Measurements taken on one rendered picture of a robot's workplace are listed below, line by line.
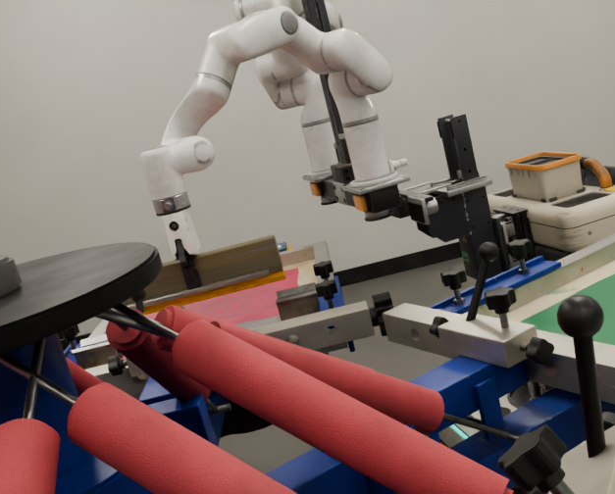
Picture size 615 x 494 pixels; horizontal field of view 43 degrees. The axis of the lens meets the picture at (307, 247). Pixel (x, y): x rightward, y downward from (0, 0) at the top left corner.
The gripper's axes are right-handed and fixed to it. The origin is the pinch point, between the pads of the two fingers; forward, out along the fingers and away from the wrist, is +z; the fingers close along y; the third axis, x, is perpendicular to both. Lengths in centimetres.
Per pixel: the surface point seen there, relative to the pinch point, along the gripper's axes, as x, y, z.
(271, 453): 16, 132, 109
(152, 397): 1, -54, 4
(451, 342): -43, -65, 3
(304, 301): -22.5, -12.4, 7.8
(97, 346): 20.1, -13.3, 6.0
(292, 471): -21, -82, 6
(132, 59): 67, 358, -72
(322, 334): -25.4, -36.5, 7.3
